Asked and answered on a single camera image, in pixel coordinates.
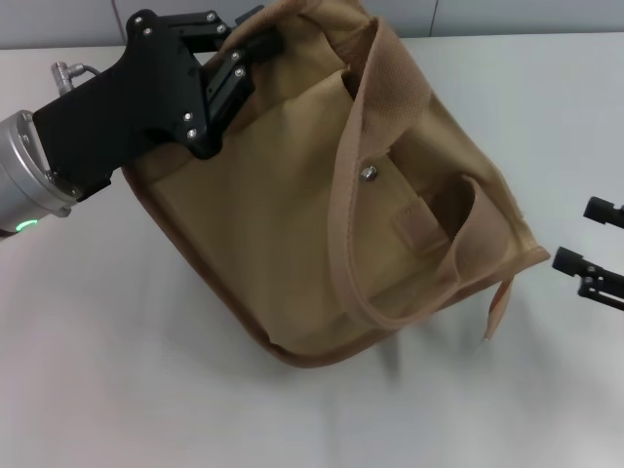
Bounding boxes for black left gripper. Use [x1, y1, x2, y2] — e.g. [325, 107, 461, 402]
[32, 9, 287, 203]

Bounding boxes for khaki canvas food bag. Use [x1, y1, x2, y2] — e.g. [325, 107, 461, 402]
[119, 0, 550, 370]

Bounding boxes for silver cable connector plug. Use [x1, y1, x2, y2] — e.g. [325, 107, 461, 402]
[51, 59, 102, 95]

